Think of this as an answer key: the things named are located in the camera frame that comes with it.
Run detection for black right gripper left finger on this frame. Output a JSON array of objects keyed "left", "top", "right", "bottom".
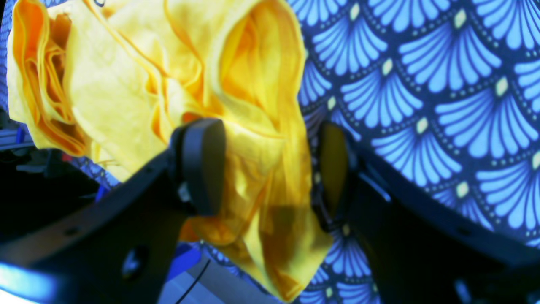
[{"left": 1, "top": 119, "right": 226, "bottom": 304}]

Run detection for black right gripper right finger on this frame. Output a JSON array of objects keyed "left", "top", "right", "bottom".
[{"left": 314, "top": 122, "right": 540, "bottom": 304}]

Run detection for yellow T-shirt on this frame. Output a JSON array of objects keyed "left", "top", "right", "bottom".
[{"left": 6, "top": 0, "right": 332, "bottom": 303}]

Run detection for blue fan-patterned tablecloth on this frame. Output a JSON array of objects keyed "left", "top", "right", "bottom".
[{"left": 1, "top": 0, "right": 539, "bottom": 304}]

